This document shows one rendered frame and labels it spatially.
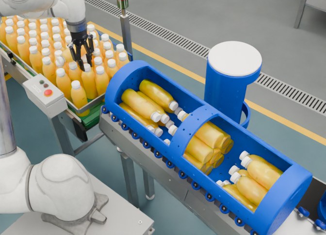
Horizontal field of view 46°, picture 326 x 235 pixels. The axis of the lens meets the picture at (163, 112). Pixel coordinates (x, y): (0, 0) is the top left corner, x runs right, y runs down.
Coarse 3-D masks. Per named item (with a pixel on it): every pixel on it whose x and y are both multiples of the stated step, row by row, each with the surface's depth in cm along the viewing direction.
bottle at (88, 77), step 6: (84, 72) 188; (90, 72) 189; (84, 78) 189; (90, 78) 189; (84, 84) 193; (90, 84) 192; (90, 90) 195; (96, 90) 197; (90, 96) 198; (96, 96) 199
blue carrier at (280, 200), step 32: (128, 64) 167; (192, 96) 157; (160, 128) 178; (192, 128) 144; (224, 128) 163; (224, 160) 163; (288, 160) 134; (224, 192) 135; (288, 192) 124; (256, 224) 130
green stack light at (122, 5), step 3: (117, 0) 207; (126, 0) 207; (117, 3) 208; (120, 3) 207; (123, 3) 207; (126, 3) 208; (117, 6) 210; (120, 6) 208; (123, 6) 208; (126, 6) 209
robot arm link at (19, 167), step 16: (0, 16) 107; (0, 64) 113; (0, 80) 114; (0, 96) 114; (0, 112) 115; (0, 128) 116; (0, 144) 117; (0, 160) 118; (16, 160) 120; (0, 176) 117; (16, 176) 119; (0, 192) 118; (16, 192) 119; (0, 208) 121; (16, 208) 121
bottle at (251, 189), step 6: (240, 180) 138; (246, 180) 137; (252, 180) 137; (240, 186) 137; (246, 186) 135; (252, 186) 135; (258, 186) 135; (240, 192) 138; (246, 192) 135; (252, 192) 134; (258, 192) 133; (264, 192) 133; (246, 198) 137; (252, 198) 134; (258, 198) 133; (258, 204) 133
